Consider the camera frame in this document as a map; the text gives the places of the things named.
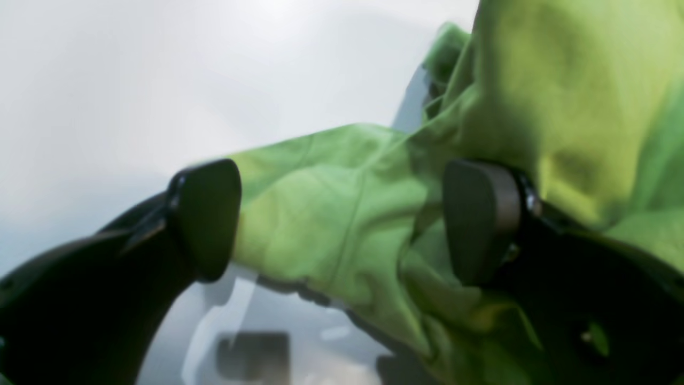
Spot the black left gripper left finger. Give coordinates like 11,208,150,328
1,159,242,384

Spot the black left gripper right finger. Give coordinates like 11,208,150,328
442,160,683,384

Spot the olive green t-shirt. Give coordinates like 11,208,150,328
232,1,683,384

